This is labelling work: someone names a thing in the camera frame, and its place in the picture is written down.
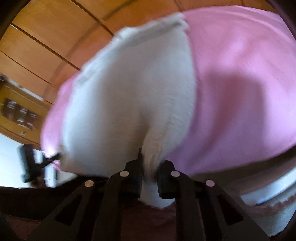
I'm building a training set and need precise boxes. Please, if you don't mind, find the white knitted sweater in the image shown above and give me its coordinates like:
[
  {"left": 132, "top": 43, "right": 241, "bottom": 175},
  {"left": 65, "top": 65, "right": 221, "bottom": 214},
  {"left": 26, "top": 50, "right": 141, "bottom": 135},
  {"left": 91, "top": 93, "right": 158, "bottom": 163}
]
[{"left": 60, "top": 13, "right": 197, "bottom": 208}]

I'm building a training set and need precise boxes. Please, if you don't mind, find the wooden wardrobe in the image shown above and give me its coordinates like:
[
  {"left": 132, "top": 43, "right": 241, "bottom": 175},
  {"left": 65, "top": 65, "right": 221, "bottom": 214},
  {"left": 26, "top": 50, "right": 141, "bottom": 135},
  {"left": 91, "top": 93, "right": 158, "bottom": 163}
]
[{"left": 0, "top": 0, "right": 276, "bottom": 149}]

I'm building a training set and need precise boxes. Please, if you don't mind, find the wooden shelf with items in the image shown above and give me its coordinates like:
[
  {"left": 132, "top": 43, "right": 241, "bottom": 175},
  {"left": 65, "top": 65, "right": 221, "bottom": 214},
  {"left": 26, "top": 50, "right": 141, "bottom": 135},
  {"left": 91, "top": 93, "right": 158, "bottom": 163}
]
[{"left": 1, "top": 74, "right": 49, "bottom": 150}]

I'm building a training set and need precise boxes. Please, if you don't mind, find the pink bed cover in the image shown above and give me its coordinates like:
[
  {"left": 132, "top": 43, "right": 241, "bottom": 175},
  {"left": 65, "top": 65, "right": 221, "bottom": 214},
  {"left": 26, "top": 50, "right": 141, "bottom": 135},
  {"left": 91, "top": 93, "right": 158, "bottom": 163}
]
[{"left": 41, "top": 6, "right": 295, "bottom": 175}]

